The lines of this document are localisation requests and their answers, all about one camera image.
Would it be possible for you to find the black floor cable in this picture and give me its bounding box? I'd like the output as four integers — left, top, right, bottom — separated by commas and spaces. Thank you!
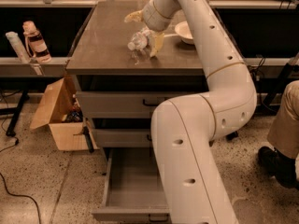
0, 137, 43, 224

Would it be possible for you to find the grey metal drawer cabinet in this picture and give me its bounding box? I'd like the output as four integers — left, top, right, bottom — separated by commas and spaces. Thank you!
67, 0, 207, 135

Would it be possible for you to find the person's tan trouser leg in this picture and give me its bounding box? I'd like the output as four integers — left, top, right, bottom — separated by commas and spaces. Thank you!
267, 81, 299, 159

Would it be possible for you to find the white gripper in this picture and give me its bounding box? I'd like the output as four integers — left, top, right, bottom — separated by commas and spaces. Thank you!
124, 0, 171, 57

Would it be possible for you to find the person's black shoe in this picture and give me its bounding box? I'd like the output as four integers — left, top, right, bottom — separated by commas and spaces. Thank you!
258, 147, 299, 189

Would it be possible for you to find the grey open bottom drawer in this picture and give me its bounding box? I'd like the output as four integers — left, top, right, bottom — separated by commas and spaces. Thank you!
92, 147, 171, 224

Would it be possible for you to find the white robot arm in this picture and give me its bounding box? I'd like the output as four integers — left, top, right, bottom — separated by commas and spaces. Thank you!
127, 0, 257, 224

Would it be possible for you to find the grey shelf rail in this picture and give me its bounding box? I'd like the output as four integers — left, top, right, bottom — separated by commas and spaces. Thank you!
0, 57, 69, 77

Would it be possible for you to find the white paper bowl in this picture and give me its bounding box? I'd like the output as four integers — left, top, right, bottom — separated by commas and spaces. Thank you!
175, 21, 193, 45

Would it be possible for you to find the black table leg left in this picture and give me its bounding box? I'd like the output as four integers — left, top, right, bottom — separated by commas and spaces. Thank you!
6, 91, 29, 137

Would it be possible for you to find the white cylindrical bottle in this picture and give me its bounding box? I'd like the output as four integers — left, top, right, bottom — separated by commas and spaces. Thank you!
6, 32, 31, 63

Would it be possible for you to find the pink reusable drink bottle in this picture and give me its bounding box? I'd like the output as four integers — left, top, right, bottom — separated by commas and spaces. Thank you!
22, 21, 51, 63

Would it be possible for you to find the grey middle drawer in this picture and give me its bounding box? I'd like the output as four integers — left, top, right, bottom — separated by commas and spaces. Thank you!
92, 129, 151, 147

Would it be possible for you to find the black table leg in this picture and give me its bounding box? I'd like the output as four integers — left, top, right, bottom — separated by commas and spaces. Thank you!
226, 132, 238, 141
6, 91, 29, 137

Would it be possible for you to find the black table leg right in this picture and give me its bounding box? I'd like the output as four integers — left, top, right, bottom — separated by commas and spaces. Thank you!
226, 132, 238, 141

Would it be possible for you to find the open cardboard box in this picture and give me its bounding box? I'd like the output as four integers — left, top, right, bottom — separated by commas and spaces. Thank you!
30, 77, 96, 152

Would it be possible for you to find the clear plastic water bottle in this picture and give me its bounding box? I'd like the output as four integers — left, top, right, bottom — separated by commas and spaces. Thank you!
127, 27, 151, 51

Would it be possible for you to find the grey top drawer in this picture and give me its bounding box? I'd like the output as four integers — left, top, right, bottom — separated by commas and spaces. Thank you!
75, 91, 188, 119

